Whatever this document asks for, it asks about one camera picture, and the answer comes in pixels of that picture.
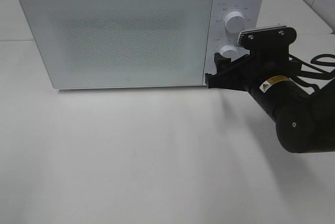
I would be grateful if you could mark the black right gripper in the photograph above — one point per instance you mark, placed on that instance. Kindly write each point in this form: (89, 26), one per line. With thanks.
(248, 72)

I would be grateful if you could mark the white microwave door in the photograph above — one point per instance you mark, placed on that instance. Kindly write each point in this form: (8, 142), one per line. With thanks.
(120, 43)

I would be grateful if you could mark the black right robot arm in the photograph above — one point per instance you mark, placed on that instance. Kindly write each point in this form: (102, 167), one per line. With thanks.
(301, 103)

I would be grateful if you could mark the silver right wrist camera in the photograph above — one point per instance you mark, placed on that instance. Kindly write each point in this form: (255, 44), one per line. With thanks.
(264, 38)

